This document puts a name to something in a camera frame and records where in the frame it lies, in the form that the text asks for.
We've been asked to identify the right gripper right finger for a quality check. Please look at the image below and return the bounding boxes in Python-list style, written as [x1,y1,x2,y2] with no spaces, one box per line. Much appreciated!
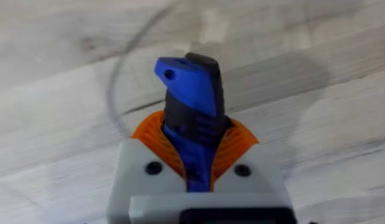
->
[210,117,293,200]

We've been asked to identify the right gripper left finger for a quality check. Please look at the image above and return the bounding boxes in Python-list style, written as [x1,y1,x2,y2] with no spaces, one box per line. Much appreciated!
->
[107,110,188,224]

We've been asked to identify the blue electric screwdriver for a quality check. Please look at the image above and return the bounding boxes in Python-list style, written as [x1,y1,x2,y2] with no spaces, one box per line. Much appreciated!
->
[153,52,231,193]

